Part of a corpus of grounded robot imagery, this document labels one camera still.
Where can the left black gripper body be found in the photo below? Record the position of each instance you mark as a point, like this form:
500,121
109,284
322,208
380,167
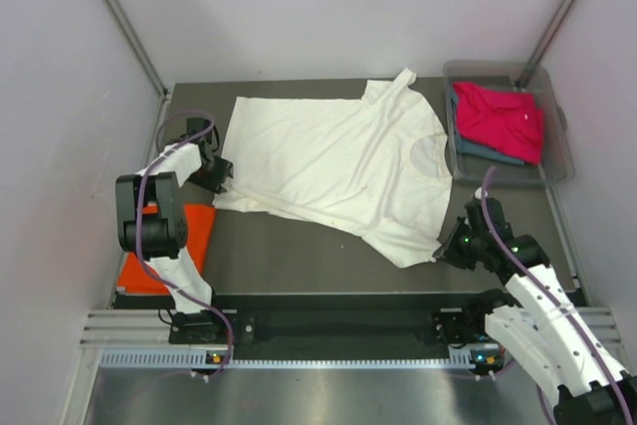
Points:
212,173

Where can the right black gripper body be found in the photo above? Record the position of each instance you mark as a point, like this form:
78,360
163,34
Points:
463,249

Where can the white t shirt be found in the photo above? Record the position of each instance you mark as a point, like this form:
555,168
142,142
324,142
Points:
373,167

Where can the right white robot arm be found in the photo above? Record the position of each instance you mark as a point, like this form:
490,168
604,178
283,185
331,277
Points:
532,318

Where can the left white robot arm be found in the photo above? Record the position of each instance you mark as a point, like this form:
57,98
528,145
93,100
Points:
152,225

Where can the blue t shirt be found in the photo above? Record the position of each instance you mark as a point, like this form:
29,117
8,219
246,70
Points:
469,147

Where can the pink t shirt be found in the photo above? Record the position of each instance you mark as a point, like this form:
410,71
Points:
509,122

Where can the clear plastic bin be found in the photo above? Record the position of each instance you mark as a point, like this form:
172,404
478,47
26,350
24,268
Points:
556,166

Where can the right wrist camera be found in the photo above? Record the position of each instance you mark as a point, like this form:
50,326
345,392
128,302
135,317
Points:
482,194

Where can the aluminium frame rail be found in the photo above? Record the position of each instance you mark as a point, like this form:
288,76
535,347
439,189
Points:
145,328

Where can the grey slotted cable duct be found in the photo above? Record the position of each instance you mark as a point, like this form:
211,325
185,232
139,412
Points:
205,359

